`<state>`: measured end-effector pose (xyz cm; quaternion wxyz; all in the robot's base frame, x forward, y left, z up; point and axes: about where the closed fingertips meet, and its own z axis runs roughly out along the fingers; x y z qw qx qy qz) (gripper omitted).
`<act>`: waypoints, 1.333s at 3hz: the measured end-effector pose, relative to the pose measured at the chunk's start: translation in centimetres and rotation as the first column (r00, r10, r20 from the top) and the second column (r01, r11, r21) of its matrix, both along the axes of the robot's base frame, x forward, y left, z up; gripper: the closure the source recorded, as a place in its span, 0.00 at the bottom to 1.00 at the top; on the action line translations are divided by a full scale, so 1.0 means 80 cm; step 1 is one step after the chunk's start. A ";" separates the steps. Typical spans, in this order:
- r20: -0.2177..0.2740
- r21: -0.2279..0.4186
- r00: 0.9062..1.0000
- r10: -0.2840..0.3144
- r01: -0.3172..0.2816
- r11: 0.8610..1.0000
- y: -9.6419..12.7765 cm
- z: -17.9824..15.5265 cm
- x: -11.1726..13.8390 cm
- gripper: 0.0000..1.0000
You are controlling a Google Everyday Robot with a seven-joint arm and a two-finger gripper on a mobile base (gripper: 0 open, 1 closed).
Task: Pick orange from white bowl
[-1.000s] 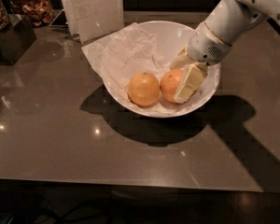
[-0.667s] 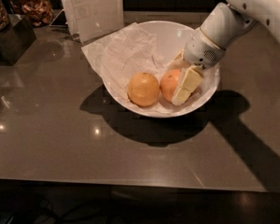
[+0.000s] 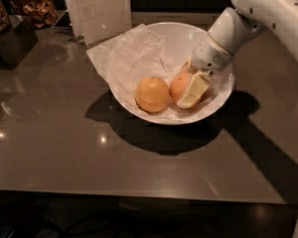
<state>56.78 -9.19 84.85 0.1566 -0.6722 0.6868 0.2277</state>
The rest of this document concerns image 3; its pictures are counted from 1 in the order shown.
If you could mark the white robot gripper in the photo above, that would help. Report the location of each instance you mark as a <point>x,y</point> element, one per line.
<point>208,58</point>

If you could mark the orange fruit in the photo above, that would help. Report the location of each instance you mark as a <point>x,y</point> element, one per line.
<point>177,86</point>
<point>152,94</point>

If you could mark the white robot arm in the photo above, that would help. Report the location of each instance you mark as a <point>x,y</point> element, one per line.
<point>237,25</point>

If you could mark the white tilted bowl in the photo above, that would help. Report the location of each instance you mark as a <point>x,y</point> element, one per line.
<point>169,40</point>

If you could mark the white crumpled paper liner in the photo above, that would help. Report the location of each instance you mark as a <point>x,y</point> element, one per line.
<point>132,57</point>

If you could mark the white paper sign stand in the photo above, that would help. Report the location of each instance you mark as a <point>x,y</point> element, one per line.
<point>97,20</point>

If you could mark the glass jar dried slices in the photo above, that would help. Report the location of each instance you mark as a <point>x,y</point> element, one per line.
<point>41,13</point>

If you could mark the dark box stand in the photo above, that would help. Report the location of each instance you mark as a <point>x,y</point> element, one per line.
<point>16,42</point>

